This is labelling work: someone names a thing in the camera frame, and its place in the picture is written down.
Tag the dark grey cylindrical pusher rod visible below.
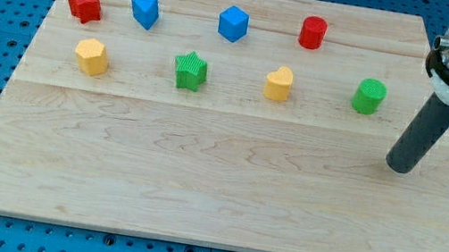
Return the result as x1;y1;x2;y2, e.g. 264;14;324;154
386;93;449;173

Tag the yellow heart block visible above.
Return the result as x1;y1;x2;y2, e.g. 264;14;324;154
263;66;294;102

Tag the green cylinder block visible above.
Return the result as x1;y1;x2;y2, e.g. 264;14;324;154
351;78;387;115

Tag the red cylinder block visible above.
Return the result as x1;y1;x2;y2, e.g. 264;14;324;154
298;16;328;50

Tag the blue cube block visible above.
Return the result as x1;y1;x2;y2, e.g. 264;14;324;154
217;5;250;43

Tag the green star block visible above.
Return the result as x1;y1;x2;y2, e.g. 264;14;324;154
174;51;208;92

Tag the light wooden board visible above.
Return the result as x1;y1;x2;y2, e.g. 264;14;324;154
0;0;449;252

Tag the blue triangular prism block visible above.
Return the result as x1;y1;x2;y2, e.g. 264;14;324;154
131;0;160;30

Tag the yellow hexagon block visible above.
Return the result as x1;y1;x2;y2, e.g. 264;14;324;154
75;38;109;76

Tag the red star block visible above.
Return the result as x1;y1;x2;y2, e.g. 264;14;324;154
68;0;102;24

